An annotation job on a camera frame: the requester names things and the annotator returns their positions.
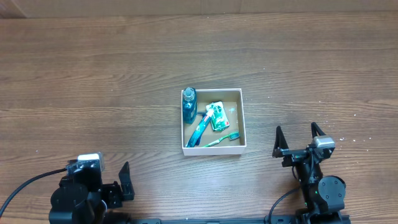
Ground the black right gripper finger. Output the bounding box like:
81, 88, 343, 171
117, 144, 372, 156
274, 126, 289, 150
311, 122, 326, 138

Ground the green toothbrush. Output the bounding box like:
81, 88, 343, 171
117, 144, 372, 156
204, 132, 240, 147

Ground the green soap package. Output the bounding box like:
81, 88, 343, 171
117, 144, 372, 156
206, 101, 229, 131

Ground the teal toothpaste tube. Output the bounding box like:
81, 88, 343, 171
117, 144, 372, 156
185, 109, 214, 147

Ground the blue mouthwash bottle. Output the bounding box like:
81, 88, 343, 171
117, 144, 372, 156
182, 87, 197, 124

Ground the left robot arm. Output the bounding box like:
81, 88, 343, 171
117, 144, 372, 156
49, 160, 135, 224

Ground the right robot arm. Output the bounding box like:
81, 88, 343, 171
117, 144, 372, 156
264, 122, 351, 224

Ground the white cardboard box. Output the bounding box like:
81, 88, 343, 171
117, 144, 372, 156
181, 88, 247, 156

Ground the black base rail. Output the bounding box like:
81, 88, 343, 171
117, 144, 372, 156
105, 213, 352, 224

